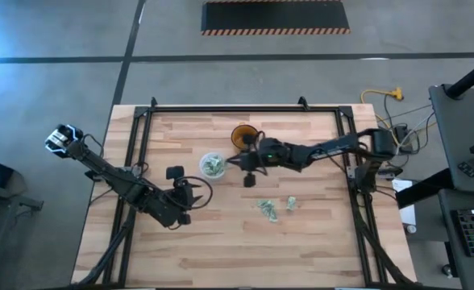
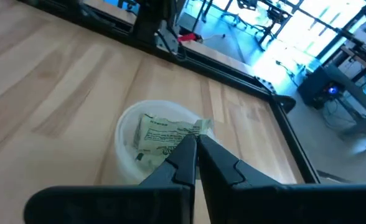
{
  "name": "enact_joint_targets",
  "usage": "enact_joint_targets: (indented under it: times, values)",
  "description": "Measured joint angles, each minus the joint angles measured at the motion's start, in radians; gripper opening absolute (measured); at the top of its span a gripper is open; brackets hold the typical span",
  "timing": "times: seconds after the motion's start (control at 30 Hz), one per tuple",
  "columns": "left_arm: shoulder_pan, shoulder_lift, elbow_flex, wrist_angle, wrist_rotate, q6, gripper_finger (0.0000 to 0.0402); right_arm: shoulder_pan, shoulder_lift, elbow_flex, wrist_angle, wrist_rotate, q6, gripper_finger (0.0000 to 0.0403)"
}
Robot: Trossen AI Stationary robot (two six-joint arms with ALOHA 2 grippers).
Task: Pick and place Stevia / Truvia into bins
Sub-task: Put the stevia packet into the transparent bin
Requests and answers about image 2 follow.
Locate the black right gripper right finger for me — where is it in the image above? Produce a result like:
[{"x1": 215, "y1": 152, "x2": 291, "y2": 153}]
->
[{"x1": 197, "y1": 134, "x2": 366, "y2": 224}]

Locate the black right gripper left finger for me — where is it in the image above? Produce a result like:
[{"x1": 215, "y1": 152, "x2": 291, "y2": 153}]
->
[{"x1": 23, "y1": 133, "x2": 198, "y2": 224}]

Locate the green stevia packet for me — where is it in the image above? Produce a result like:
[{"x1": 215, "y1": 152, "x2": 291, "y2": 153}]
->
[
  {"x1": 136, "y1": 113, "x2": 214, "y2": 157},
  {"x1": 125, "y1": 146, "x2": 171, "y2": 179}
]

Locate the clear plastic cup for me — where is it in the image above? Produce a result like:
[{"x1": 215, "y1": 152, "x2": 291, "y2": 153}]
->
[{"x1": 114, "y1": 99, "x2": 218, "y2": 185}]

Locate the black computer tower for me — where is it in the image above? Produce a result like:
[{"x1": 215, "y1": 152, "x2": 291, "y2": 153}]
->
[{"x1": 296, "y1": 66, "x2": 346, "y2": 110}]

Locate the wooden background desk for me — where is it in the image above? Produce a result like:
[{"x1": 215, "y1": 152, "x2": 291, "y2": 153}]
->
[{"x1": 322, "y1": 45, "x2": 366, "y2": 141}]

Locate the red clamp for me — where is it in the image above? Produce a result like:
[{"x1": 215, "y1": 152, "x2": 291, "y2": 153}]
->
[{"x1": 177, "y1": 32, "x2": 203, "y2": 44}]

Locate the black office chair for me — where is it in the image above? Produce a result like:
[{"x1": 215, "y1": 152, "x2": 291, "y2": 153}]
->
[{"x1": 253, "y1": 0, "x2": 293, "y2": 53}]

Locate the black rounded bracket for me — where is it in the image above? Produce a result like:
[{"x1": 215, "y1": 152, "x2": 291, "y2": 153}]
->
[{"x1": 271, "y1": 94, "x2": 297, "y2": 114}]

